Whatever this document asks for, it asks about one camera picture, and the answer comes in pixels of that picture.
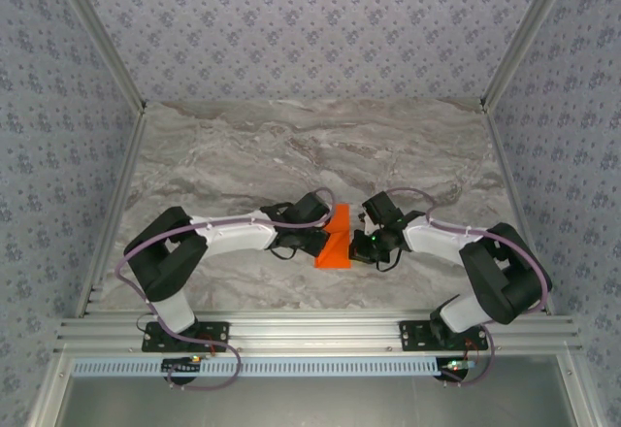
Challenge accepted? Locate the orange square paper sheet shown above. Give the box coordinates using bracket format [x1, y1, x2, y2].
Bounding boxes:
[313, 203, 354, 271]

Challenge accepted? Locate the grey metal sheet panel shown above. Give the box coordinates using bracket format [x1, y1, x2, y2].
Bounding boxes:
[52, 376, 578, 427]

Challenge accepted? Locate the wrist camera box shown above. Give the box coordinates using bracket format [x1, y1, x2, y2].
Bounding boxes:
[361, 192, 408, 237]
[279, 192, 332, 228]

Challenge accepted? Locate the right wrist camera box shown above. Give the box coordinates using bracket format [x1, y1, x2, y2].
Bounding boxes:
[361, 192, 408, 237]

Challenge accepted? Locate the aluminium frame post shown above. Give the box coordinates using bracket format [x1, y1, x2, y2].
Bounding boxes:
[48, 0, 148, 115]
[479, 0, 581, 114]

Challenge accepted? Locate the short aluminium frame rail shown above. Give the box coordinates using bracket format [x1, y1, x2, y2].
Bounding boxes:
[26, 352, 74, 427]
[557, 352, 605, 427]

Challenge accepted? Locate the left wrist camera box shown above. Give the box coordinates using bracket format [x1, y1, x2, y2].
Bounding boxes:
[279, 192, 332, 228]

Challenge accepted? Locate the aluminium table side rail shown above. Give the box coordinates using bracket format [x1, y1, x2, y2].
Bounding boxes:
[482, 104, 557, 315]
[75, 106, 148, 319]

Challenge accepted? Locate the long aluminium base rail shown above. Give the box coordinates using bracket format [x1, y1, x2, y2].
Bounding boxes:
[51, 313, 583, 354]

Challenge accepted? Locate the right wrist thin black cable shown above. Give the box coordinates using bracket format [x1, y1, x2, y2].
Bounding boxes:
[376, 246, 405, 274]

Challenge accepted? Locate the slotted pale cable duct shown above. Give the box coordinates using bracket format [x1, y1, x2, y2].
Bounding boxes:
[71, 357, 443, 378]

